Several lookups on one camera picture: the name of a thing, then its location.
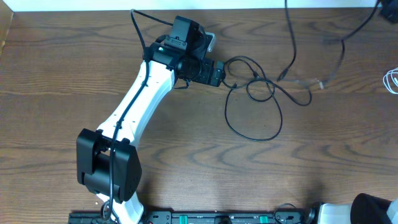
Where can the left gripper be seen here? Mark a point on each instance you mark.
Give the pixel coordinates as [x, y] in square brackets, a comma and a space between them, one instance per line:
[208, 77]

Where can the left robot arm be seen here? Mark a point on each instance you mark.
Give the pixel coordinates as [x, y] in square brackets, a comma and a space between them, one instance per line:
[107, 163]

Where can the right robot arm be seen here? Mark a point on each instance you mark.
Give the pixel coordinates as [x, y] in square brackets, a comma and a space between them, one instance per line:
[365, 208]

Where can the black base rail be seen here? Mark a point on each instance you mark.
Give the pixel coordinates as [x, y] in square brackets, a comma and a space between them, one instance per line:
[283, 216]

